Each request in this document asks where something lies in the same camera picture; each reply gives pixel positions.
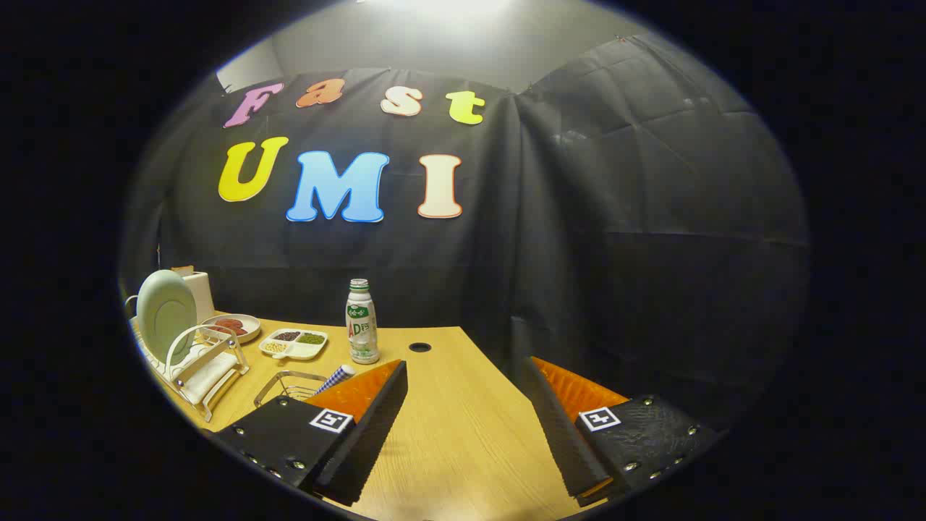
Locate white wire dish rack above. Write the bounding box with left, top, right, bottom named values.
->
left=127, top=293, right=250, bottom=423

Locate blue checkered handle spoon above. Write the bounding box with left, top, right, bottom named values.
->
left=315, top=364, right=357, bottom=397

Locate black backdrop cloth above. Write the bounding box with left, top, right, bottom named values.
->
left=119, top=33, right=810, bottom=435

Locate white drink bottle green cap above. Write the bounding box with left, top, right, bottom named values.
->
left=346, top=279, right=381, bottom=365

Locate white divided snack tray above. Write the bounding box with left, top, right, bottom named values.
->
left=259, top=329, right=329, bottom=360

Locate pale green plate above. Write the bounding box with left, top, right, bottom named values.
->
left=136, top=270, right=198, bottom=360

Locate white toaster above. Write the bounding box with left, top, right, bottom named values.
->
left=181, top=266, right=216, bottom=323

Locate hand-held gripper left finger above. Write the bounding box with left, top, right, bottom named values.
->
left=216, top=360, right=409, bottom=507

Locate metal wire basket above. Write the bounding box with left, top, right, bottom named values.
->
left=254, top=370, right=330, bottom=407

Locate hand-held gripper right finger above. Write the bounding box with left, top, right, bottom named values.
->
left=522, top=356, right=724, bottom=507

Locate round beige dish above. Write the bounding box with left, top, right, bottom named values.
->
left=201, top=313, right=262, bottom=344

